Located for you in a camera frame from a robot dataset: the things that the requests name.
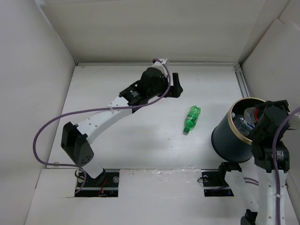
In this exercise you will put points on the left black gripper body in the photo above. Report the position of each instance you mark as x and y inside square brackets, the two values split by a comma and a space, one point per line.
[162, 86]

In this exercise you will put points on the green plastic bottle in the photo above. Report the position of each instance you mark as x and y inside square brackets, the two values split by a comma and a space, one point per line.
[191, 119]

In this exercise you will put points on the clear bottle red label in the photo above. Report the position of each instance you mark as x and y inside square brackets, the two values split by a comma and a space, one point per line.
[251, 115]

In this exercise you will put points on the clear bottle green blue label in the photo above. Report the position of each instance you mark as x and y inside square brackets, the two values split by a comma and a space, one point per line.
[243, 126]

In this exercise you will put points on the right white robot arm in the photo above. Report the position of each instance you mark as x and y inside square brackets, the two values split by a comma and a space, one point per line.
[253, 128]

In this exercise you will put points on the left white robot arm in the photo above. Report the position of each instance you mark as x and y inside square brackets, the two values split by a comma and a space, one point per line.
[77, 139]

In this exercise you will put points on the dark bin with gold rim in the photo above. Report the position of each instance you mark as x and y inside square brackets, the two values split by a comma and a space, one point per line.
[227, 141]

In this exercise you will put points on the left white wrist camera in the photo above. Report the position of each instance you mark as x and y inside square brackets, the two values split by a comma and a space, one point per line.
[159, 63]

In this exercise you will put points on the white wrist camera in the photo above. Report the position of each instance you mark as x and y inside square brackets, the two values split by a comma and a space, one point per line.
[159, 63]
[294, 121]

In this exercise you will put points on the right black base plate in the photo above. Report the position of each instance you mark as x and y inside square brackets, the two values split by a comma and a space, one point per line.
[214, 185]

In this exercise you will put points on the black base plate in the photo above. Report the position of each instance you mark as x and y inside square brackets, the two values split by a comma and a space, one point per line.
[108, 188]
[214, 185]

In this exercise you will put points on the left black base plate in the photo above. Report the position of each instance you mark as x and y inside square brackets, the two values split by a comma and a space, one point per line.
[108, 188]

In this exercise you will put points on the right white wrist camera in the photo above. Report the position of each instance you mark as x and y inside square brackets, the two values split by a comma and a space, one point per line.
[294, 121]

